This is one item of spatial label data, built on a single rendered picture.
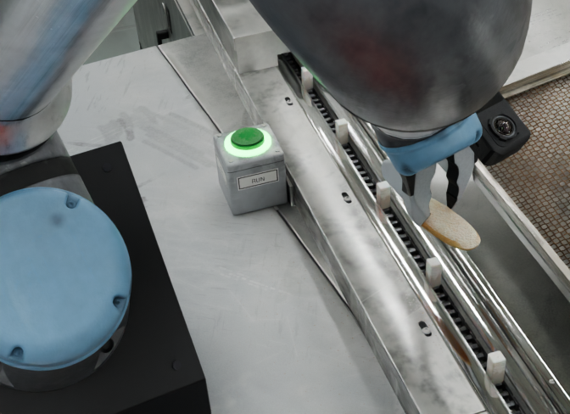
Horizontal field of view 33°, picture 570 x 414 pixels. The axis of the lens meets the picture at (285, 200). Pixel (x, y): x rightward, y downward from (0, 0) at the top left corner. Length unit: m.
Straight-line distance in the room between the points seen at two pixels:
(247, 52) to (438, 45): 0.99
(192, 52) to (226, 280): 0.52
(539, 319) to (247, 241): 0.34
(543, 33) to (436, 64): 1.17
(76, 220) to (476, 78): 0.35
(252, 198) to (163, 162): 0.17
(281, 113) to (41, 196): 0.64
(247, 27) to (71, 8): 0.84
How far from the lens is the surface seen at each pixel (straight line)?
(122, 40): 3.32
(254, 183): 1.13
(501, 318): 0.97
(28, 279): 0.65
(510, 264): 1.09
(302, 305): 1.04
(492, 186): 1.07
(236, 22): 1.35
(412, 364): 0.92
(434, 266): 1.01
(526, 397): 0.92
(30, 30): 0.54
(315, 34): 0.35
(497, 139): 0.84
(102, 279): 0.66
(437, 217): 0.98
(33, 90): 0.60
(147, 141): 1.31
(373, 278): 1.00
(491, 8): 0.36
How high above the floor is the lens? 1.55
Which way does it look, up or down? 38 degrees down
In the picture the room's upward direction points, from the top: 5 degrees counter-clockwise
